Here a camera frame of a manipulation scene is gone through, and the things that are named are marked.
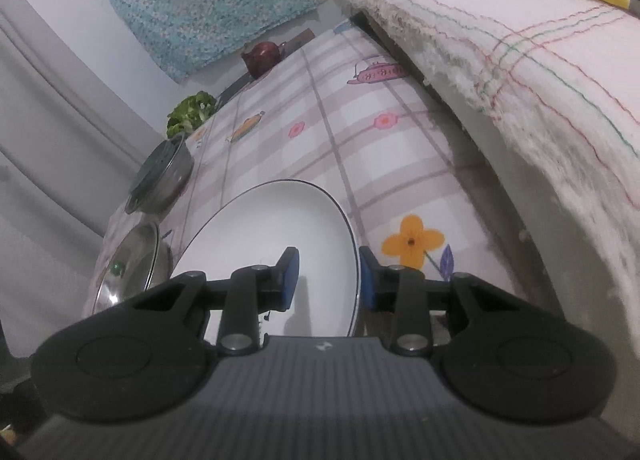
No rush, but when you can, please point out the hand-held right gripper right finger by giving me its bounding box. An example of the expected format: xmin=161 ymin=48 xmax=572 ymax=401
xmin=358 ymin=246 xmax=522 ymax=356

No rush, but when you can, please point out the white plate with blue rim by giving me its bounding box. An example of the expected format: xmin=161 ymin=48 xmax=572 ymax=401
xmin=170 ymin=179 xmax=362 ymax=338

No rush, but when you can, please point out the red cabbage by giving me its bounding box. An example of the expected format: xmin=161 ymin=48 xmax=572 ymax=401
xmin=241 ymin=41 xmax=289 ymax=80

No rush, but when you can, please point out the dark green ceramic bowl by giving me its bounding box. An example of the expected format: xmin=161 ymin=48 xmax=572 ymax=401
xmin=129 ymin=137 xmax=187 ymax=197

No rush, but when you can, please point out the green napa cabbage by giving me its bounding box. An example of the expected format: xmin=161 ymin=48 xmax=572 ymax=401
xmin=166 ymin=91 xmax=217 ymax=139

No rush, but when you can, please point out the pink checked printed tablecloth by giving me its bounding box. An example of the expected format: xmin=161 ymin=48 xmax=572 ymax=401
xmin=82 ymin=15 xmax=517 ymax=323

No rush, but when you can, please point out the teal patterned wall cloth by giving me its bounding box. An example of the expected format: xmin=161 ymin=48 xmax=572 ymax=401
xmin=100 ymin=0 xmax=321 ymax=84

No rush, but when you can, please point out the white curtain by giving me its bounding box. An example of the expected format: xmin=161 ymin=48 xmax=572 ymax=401
xmin=0 ymin=0 xmax=168 ymax=358

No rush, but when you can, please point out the white stitched towel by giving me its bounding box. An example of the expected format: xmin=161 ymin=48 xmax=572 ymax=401
xmin=325 ymin=0 xmax=640 ymax=271

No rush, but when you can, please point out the stainless steel bowl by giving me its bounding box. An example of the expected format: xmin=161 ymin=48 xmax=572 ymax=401
xmin=92 ymin=221 xmax=174 ymax=317
xmin=125 ymin=135 xmax=195 ymax=215

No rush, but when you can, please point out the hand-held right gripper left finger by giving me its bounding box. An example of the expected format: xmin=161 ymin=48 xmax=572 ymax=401
xmin=131 ymin=246 xmax=301 ymax=357

